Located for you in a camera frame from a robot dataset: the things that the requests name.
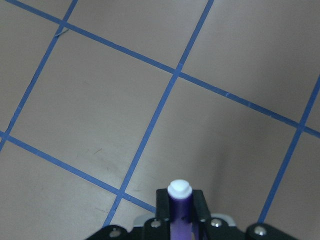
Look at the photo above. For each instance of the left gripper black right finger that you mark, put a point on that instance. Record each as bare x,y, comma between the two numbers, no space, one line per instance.
212,226

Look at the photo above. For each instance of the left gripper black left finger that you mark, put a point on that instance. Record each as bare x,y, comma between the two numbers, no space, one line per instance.
158,227

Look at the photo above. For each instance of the purple highlighter pen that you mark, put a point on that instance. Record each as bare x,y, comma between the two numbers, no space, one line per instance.
180,195

